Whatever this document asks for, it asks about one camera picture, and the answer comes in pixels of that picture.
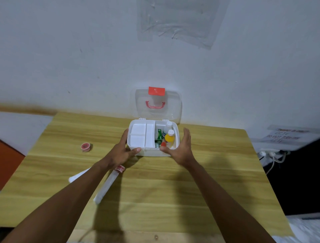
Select person's left hand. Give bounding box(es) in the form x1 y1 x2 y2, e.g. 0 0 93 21
101 129 142 171

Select person's right hand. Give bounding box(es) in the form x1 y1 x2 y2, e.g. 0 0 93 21
160 128 196 169

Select white first aid box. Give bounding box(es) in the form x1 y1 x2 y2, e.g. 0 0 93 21
127 87 182 157

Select person's right forearm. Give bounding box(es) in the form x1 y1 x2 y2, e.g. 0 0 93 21
184 160 276 243

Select person's left forearm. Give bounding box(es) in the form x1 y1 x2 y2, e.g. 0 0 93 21
1 160 115 243

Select yellow liquid bottle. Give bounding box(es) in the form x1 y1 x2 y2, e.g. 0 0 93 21
164 129 175 148

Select green medicine packet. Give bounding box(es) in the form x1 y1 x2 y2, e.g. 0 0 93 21
154 129 163 148

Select white divider tray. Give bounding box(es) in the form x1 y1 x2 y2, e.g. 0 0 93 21
128 121 156 148

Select white plastic bottle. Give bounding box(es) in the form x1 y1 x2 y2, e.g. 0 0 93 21
162 121 173 139

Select white wrapped bandage packet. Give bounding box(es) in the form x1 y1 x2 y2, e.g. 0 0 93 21
68 167 92 183
93 170 120 205

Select white power strip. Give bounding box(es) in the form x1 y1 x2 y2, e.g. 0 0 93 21
259 148 291 157

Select taped paper sign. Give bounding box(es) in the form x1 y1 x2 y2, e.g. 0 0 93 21
251 125 320 151

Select black furniture panel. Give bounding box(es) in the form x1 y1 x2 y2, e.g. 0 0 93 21
260 139 320 216

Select white cloth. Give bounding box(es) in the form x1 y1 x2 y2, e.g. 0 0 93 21
271 216 320 243

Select white power cable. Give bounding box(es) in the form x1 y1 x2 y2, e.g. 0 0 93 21
265 151 287 176

